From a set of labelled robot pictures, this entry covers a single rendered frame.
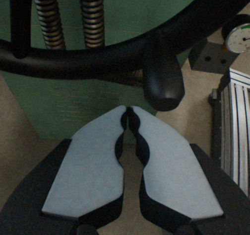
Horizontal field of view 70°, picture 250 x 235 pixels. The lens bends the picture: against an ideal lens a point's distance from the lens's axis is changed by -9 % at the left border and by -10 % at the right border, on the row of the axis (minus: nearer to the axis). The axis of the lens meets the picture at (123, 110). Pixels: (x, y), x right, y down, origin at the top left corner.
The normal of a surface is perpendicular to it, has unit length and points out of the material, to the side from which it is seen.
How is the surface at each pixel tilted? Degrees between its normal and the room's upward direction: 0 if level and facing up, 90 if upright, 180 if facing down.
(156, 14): 90
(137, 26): 90
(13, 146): 0
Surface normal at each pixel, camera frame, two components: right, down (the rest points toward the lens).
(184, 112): 0.13, -0.49
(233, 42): 0.00, 0.87
